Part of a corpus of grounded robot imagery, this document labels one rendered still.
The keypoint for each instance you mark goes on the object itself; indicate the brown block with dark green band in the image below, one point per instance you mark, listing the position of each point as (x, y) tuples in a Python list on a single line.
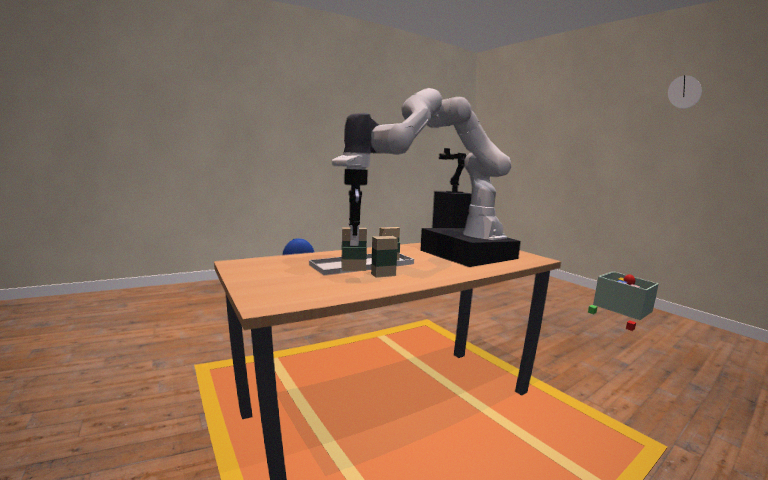
[(384, 256), (391, 231), (354, 257)]

